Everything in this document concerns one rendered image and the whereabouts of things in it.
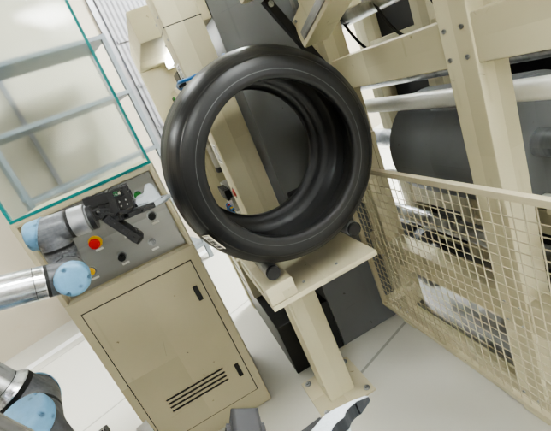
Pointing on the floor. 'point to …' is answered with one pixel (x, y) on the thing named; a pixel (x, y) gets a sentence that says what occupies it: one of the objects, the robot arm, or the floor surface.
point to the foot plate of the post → (362, 386)
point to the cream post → (249, 181)
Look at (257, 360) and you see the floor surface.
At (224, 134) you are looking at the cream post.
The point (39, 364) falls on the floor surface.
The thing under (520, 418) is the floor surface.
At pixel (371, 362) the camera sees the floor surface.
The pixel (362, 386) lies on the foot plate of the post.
